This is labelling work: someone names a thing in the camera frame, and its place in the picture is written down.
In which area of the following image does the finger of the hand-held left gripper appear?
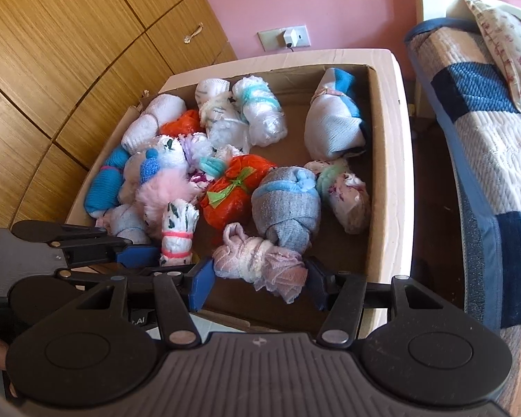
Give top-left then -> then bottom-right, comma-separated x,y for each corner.
11,220 -> 158,268
54,268 -> 157,280

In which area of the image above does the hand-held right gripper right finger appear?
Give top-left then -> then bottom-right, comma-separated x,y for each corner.
305,256 -> 444,349

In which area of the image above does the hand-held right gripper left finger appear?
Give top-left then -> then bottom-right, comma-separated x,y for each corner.
67,259 -> 215,349

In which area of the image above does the white dotted bundle pink band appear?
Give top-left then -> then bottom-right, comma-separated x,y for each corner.
157,200 -> 200,267

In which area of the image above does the pink white cloth bundle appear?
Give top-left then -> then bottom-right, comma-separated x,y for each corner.
211,221 -> 310,305

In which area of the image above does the pink fluffy toy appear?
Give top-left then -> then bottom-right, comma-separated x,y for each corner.
134,147 -> 201,232

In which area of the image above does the blue sock bundle pink band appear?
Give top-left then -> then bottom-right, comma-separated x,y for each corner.
84,145 -> 132,219

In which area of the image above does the grey sock bundle blue band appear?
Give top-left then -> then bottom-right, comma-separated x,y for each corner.
250,165 -> 323,251

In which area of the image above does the white floral bundle green band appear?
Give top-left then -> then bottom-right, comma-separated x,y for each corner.
304,158 -> 373,236
188,148 -> 240,196

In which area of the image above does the orange bundle with green ribbon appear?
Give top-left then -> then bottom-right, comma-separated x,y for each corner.
199,153 -> 279,232

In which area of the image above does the white green-dotted bundle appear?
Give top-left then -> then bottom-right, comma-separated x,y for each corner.
150,134 -> 189,170

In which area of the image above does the lavender white plastic bundle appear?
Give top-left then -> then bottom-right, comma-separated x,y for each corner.
180,133 -> 214,170

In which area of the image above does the white knit sock bundle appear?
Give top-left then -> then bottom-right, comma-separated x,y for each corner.
121,94 -> 187,156

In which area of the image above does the plain orange plastic bundle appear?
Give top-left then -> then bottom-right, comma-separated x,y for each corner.
160,109 -> 203,138

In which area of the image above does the orange white sock roll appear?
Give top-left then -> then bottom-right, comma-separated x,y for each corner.
198,102 -> 253,156

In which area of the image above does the white and blue sock bundle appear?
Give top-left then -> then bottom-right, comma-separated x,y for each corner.
304,67 -> 373,160

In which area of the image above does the white printed sock bundle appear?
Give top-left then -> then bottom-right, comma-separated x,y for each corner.
194,78 -> 232,111

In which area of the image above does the brown cardboard box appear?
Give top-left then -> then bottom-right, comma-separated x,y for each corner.
65,63 -> 402,340

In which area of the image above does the white bedside table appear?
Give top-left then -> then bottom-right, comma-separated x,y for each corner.
158,48 -> 415,340

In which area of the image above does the wooden wardrobe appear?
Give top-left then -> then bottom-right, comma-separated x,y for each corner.
0,0 -> 237,231

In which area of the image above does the floral pillow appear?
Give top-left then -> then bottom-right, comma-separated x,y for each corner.
464,0 -> 521,114

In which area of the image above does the cream wall socket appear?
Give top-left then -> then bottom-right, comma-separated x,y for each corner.
257,25 -> 312,52

